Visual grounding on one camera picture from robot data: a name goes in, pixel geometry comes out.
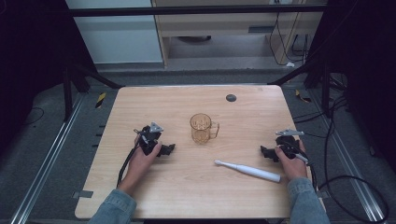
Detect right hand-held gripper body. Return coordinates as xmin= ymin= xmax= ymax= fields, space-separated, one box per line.
xmin=275 ymin=129 xmax=310 ymax=164

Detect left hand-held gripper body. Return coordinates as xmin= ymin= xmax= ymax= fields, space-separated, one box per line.
xmin=134 ymin=121 xmax=164 ymax=157

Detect white electric toothbrush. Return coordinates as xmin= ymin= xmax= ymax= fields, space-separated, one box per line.
xmin=213 ymin=159 xmax=282 ymax=184

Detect person's right hand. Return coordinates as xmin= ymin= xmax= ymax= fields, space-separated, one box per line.
xmin=274 ymin=139 xmax=309 ymax=182

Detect person's left hand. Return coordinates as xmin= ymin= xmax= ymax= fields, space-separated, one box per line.
xmin=118 ymin=133 xmax=163 ymax=196

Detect yellow black tape strip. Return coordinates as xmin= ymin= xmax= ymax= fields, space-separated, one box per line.
xmin=294 ymin=89 xmax=312 ymax=104
xmin=94 ymin=91 xmax=107 ymax=109

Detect black metal stand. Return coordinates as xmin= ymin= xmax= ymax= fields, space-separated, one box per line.
xmin=61 ymin=59 xmax=125 ymax=123
xmin=266 ymin=57 xmax=332 ymax=119

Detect grey tape piece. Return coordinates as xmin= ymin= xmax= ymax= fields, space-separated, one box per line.
xmin=72 ymin=189 xmax=94 ymax=200

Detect black curtain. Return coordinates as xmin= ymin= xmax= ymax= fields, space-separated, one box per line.
xmin=0 ymin=0 xmax=98 ymax=157
xmin=306 ymin=0 xmax=396 ymax=175

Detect white cabinet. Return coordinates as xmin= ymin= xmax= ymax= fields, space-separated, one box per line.
xmin=64 ymin=0 xmax=164 ymax=65

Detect light wooden desk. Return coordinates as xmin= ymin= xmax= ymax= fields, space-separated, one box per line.
xmin=150 ymin=0 xmax=329 ymax=68

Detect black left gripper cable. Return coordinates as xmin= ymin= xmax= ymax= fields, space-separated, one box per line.
xmin=116 ymin=128 xmax=145 ymax=189

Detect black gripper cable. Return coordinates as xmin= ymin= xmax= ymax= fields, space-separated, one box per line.
xmin=116 ymin=128 xmax=145 ymax=189
xmin=292 ymin=145 xmax=318 ymax=191

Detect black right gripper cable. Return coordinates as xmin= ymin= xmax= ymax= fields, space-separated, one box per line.
xmin=292 ymin=145 xmax=318 ymax=191

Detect aluminium floor rail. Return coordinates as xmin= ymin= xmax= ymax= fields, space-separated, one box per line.
xmin=305 ymin=89 xmax=388 ymax=224
xmin=8 ymin=92 xmax=86 ymax=224

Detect black hanging desk cables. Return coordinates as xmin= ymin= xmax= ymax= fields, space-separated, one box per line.
xmin=268 ymin=11 xmax=310 ymax=67

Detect black floor cable loop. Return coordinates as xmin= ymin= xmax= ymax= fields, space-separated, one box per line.
xmin=317 ymin=175 xmax=390 ymax=224

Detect thin black floor cable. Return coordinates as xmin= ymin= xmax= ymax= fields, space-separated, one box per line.
xmin=21 ymin=106 xmax=46 ymax=127

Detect black horizontal frame bar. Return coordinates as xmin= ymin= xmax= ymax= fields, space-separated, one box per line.
xmin=43 ymin=4 xmax=329 ymax=18

